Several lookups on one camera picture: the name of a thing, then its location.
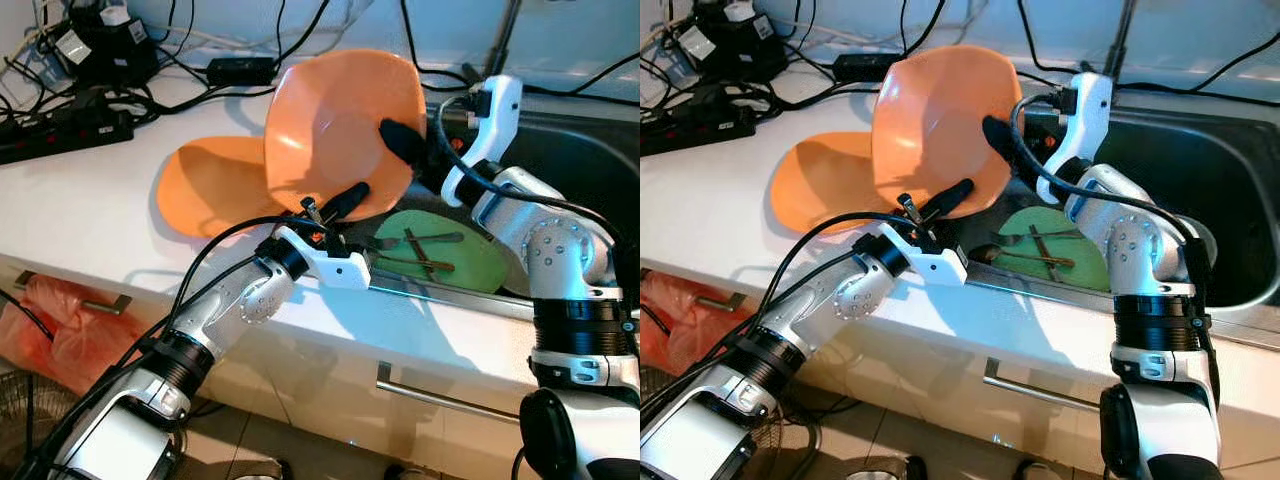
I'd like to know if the silver cabinet handle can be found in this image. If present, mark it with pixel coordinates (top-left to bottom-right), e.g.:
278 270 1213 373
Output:
645 268 737 314
12 270 133 316

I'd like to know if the green round plate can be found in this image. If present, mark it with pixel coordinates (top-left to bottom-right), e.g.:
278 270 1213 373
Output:
985 205 1111 293
372 208 509 294

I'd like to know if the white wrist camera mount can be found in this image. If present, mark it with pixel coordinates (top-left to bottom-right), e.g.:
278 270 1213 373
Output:
1035 72 1114 206
875 222 969 289
273 226 373 291
440 75 524 208

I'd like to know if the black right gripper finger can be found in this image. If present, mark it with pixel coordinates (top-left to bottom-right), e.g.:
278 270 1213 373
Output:
983 113 1036 171
379 118 433 173

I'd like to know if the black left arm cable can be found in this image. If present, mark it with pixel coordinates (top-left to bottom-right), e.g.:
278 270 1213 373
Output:
640 210 926 441
10 213 326 480

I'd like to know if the black power adapter brick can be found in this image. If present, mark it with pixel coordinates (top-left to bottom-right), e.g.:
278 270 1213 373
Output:
833 52 904 83
207 57 278 86

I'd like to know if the orange plastic plate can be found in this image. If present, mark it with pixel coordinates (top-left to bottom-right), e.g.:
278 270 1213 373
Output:
768 132 901 236
157 135 301 239

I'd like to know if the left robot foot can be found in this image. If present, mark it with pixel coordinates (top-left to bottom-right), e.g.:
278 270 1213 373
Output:
225 458 296 480
845 455 926 480

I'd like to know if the dark metal faucet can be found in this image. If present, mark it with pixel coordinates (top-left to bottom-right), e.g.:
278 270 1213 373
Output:
462 0 523 87
1095 0 1141 81

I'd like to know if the silver drawer handle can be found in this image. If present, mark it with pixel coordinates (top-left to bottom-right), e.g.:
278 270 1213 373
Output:
376 362 521 426
983 358 1101 413

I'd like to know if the silver metal spoon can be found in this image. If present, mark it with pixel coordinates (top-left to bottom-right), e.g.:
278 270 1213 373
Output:
990 229 1087 251
372 232 466 252

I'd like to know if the black power cable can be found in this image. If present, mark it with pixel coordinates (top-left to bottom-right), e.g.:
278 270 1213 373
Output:
400 0 471 91
1017 0 1076 89

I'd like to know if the black floor fan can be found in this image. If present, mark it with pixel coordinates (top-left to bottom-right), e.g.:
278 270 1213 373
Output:
0 370 56 473

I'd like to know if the stainless steel sink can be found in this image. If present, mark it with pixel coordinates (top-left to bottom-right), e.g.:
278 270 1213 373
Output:
950 105 1280 351
335 105 641 323

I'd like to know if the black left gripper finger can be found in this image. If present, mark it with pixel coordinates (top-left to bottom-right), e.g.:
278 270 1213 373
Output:
320 182 373 224
922 178 976 223

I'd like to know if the orange plastic bag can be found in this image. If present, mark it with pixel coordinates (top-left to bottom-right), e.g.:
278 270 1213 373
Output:
0 275 101 396
640 272 746 381

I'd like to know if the black power strip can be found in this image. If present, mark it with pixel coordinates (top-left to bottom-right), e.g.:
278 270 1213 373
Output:
640 95 758 157
0 100 136 166

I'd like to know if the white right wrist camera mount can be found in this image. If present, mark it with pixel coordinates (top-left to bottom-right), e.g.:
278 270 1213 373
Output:
440 75 524 208
1035 72 1114 206

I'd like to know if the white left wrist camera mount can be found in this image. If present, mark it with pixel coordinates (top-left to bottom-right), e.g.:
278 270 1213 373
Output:
273 226 373 291
875 222 969 289

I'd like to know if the orange plastic bowl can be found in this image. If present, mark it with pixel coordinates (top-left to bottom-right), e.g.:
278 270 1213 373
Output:
870 45 1031 223
263 48 429 223

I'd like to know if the dark wooden chopstick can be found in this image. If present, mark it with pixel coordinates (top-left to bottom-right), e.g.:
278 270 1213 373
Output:
1034 225 1059 281
404 228 433 281
1029 225 1054 280
410 228 438 280

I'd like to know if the black charger with white label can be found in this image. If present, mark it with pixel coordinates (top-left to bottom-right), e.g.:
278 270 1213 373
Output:
675 0 786 81
55 5 161 86

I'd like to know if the long silver metal utensil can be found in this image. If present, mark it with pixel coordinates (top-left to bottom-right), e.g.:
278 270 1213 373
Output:
990 250 1077 270
375 255 457 272

